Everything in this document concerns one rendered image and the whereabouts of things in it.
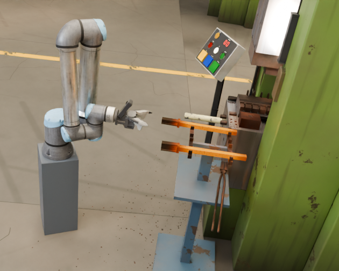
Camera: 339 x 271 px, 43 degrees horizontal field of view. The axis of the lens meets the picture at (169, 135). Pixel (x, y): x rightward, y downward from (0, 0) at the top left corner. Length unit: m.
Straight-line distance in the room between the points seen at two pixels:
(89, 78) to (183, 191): 0.81
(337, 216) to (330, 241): 0.18
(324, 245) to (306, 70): 1.09
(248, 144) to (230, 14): 5.09
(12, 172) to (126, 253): 1.19
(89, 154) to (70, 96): 1.43
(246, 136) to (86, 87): 0.98
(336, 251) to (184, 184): 0.99
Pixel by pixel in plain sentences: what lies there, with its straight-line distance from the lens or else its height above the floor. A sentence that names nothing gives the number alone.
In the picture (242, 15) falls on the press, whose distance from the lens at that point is 7.55.
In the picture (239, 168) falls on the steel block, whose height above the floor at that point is 0.64.
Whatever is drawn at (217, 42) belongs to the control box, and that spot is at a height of 1.13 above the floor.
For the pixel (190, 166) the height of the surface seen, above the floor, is 0.71.
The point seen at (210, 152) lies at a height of 0.98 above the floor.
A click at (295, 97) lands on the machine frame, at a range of 2.20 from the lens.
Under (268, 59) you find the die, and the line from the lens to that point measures 2.54.
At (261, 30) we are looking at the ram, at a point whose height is 1.49.
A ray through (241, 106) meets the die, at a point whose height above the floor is 0.99.
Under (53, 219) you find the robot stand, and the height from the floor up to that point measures 0.13.
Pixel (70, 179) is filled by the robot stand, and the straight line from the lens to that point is 2.75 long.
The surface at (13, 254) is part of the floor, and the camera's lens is 2.96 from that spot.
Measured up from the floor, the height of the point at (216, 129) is 0.97.
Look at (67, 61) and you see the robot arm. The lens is 2.31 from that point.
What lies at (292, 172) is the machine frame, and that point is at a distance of 2.45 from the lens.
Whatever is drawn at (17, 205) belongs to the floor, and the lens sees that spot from 3.28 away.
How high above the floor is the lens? 2.20
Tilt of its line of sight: 33 degrees down
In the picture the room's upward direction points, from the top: 9 degrees clockwise
